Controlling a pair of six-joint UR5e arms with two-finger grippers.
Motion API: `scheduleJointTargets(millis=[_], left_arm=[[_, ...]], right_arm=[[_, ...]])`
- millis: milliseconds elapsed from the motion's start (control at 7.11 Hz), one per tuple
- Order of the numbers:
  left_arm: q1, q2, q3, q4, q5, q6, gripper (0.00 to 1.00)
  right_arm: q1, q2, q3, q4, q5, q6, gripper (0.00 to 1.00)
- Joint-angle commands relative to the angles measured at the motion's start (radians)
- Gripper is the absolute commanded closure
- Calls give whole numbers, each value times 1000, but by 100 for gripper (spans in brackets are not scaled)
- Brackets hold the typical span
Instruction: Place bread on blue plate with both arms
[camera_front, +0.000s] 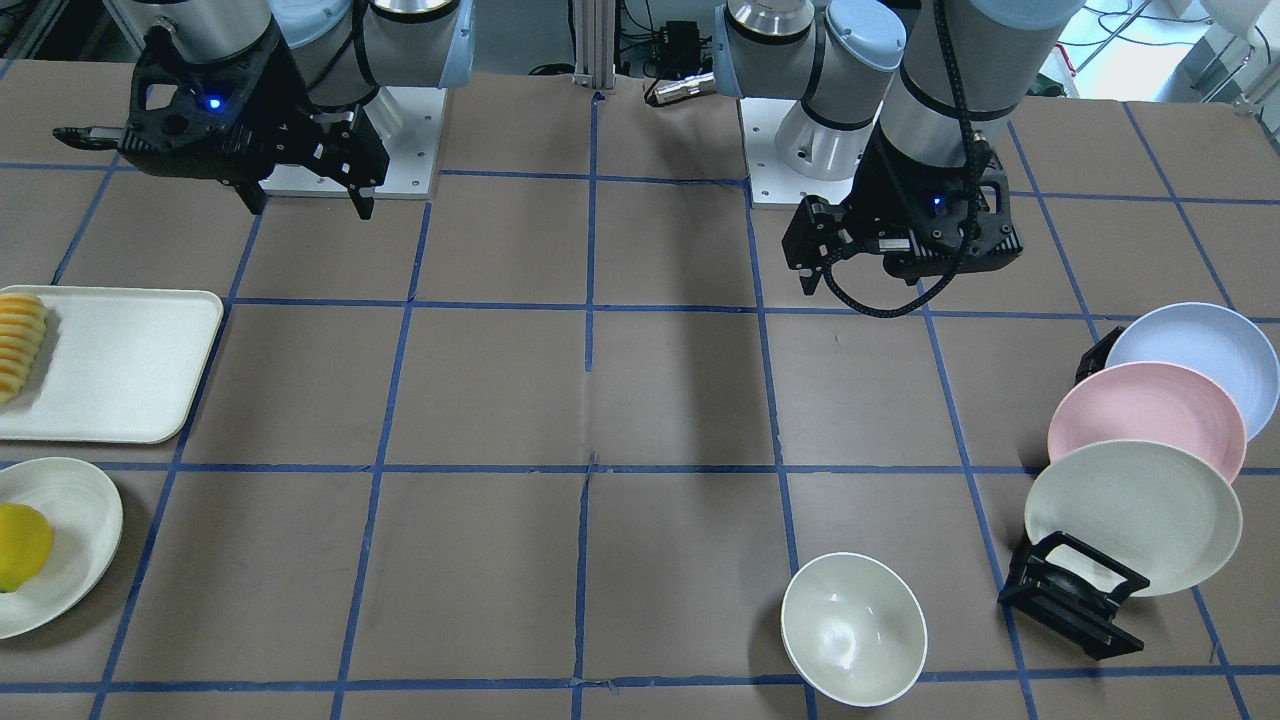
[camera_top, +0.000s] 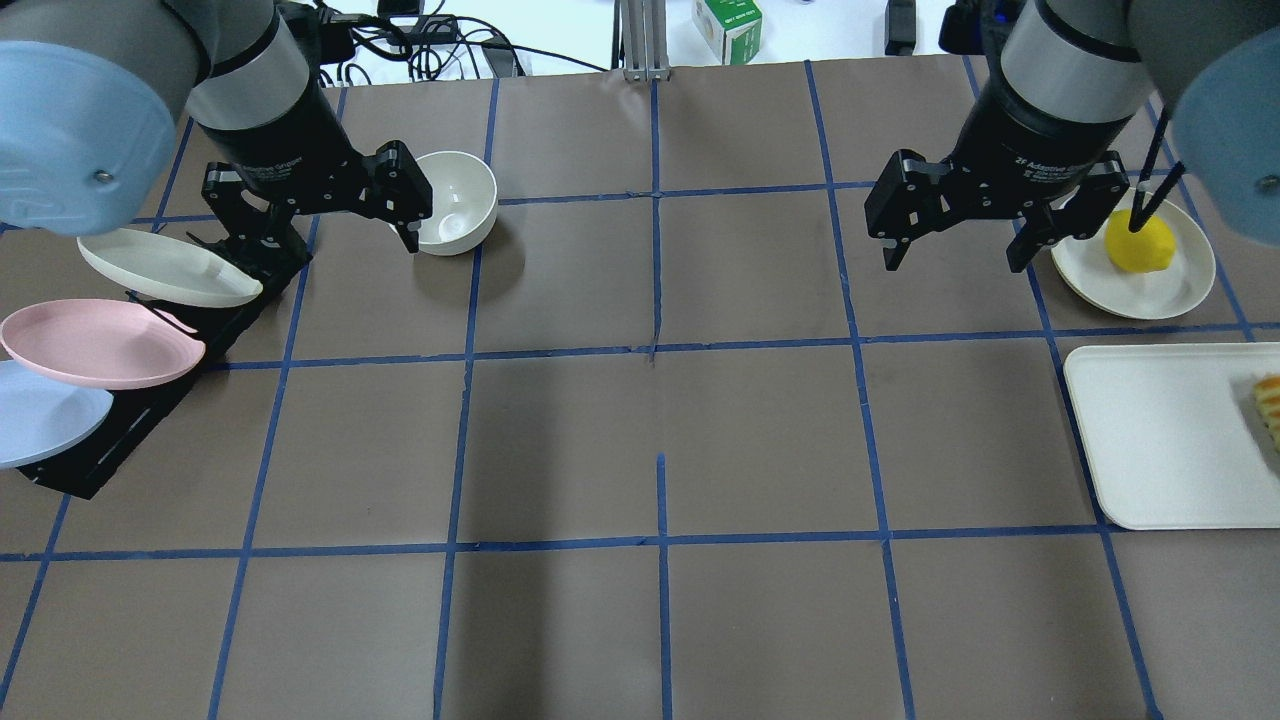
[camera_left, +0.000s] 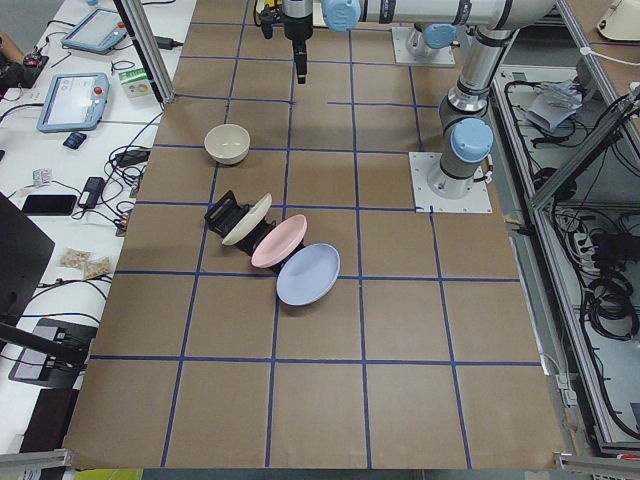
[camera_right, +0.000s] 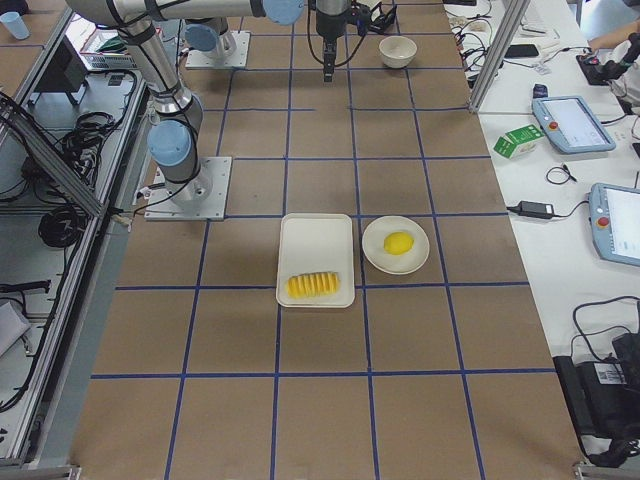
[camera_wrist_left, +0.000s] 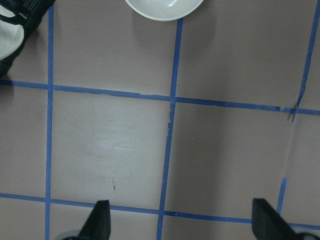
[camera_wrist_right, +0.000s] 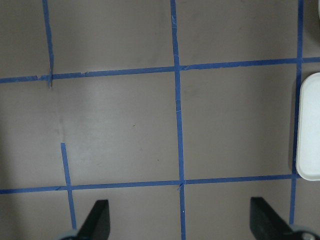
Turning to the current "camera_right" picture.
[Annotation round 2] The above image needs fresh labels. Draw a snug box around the blue teach pendant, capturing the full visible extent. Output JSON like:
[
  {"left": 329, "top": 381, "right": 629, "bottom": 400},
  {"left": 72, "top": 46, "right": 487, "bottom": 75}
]
[
  {"left": 531, "top": 96, "right": 616, "bottom": 154},
  {"left": 588, "top": 183, "right": 639, "bottom": 266}
]

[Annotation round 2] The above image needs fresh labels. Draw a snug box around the green and white carton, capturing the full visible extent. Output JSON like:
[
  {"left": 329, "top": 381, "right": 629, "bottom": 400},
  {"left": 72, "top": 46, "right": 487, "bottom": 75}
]
[{"left": 493, "top": 124, "right": 544, "bottom": 159}]

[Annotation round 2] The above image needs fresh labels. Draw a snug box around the black smartphone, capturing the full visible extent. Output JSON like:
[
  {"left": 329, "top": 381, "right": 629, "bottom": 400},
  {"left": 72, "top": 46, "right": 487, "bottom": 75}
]
[{"left": 504, "top": 44, "right": 539, "bottom": 59}]

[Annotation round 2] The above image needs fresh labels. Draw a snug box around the black power adapter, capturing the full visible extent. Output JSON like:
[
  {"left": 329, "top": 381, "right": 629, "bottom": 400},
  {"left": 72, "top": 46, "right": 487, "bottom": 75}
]
[{"left": 507, "top": 200, "right": 555, "bottom": 219}]

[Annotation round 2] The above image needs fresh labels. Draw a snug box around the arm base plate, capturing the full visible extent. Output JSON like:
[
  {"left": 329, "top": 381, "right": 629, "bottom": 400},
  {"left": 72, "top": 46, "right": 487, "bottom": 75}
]
[
  {"left": 144, "top": 157, "right": 232, "bottom": 221},
  {"left": 185, "top": 25, "right": 251, "bottom": 70}
]

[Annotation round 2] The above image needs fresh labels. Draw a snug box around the black device with label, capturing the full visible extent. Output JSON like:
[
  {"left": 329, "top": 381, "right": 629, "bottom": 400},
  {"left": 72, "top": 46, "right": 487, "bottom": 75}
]
[{"left": 553, "top": 333, "right": 639, "bottom": 468}]

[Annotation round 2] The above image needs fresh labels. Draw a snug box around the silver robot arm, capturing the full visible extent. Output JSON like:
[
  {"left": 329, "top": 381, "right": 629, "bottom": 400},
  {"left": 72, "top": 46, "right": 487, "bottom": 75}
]
[{"left": 68, "top": 1, "right": 267, "bottom": 221}]

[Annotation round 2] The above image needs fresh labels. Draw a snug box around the cream round plate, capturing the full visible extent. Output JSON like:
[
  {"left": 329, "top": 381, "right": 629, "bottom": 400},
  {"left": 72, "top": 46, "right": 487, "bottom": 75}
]
[{"left": 362, "top": 216, "right": 430, "bottom": 275}]

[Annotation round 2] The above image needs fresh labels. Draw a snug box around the aluminium frame post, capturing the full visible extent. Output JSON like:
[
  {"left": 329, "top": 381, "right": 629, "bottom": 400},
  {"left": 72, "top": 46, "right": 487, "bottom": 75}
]
[{"left": 468, "top": 0, "right": 530, "bottom": 113}]

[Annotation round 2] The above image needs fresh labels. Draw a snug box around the upper blue teach pendant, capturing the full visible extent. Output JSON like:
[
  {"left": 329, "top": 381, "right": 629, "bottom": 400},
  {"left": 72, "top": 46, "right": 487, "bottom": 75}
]
[{"left": 531, "top": 96, "right": 616, "bottom": 154}]

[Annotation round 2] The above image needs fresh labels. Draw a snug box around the cream rectangular tray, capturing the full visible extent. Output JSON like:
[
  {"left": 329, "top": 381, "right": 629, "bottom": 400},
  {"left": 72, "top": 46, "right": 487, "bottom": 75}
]
[{"left": 276, "top": 213, "right": 355, "bottom": 308}]

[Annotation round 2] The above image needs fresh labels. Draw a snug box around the yellow lemon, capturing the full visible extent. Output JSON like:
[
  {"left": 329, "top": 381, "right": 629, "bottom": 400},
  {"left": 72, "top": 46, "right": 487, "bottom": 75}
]
[{"left": 383, "top": 231, "right": 414, "bottom": 256}]

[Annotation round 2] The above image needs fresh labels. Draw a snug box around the light blue cup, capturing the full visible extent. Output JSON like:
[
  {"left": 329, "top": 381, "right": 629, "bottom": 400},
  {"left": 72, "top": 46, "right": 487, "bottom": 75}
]
[{"left": 0, "top": 11, "right": 30, "bottom": 40}]

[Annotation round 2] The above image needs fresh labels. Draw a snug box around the yellow sliced bread loaf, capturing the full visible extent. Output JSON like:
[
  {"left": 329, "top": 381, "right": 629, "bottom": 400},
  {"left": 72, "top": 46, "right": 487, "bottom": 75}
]
[{"left": 285, "top": 271, "right": 341, "bottom": 299}]

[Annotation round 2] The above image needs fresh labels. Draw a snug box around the cream ceramic bowl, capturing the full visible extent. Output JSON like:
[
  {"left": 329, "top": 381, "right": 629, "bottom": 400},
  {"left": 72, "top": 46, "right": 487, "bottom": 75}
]
[{"left": 378, "top": 36, "right": 418, "bottom": 69}]

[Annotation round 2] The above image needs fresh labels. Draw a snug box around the lower blue teach pendant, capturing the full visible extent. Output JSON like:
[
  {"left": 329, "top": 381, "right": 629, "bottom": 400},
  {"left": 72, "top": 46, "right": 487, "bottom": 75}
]
[{"left": 588, "top": 183, "right": 639, "bottom": 266}]

